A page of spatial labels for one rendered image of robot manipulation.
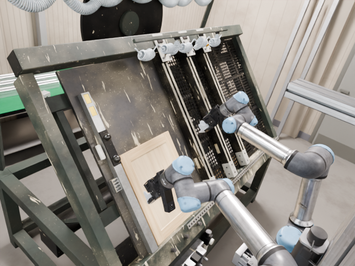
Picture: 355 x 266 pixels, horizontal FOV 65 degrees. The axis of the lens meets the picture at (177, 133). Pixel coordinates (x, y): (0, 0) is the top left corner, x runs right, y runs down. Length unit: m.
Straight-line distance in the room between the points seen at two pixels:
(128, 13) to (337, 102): 1.67
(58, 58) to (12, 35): 2.76
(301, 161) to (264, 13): 4.27
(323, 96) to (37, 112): 1.15
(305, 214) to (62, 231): 1.38
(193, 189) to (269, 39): 4.51
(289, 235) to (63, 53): 1.40
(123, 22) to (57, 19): 2.31
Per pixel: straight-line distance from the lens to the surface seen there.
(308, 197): 1.49
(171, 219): 1.80
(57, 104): 1.56
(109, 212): 1.60
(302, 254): 1.14
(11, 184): 2.31
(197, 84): 2.16
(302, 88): 0.90
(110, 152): 1.53
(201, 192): 1.01
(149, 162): 1.71
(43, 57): 1.47
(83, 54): 1.57
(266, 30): 5.34
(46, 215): 2.05
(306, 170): 1.29
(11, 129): 4.08
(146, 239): 1.65
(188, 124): 1.95
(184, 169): 0.99
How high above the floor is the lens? 2.28
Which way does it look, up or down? 31 degrees down
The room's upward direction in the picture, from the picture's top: 10 degrees clockwise
